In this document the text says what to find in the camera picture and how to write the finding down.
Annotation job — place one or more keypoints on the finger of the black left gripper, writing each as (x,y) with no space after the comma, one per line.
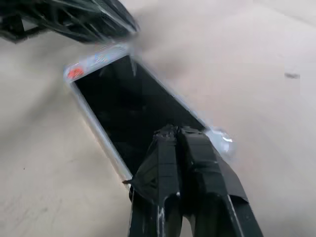
(74,24)
(118,14)

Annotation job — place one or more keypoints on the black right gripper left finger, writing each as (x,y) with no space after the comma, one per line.
(160,182)

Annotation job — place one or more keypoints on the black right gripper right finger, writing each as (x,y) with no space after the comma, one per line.
(209,187)

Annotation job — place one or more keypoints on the clear plastic phone case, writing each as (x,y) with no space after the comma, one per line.
(225,143)

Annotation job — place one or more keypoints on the white smartphone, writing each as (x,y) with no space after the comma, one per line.
(123,98)

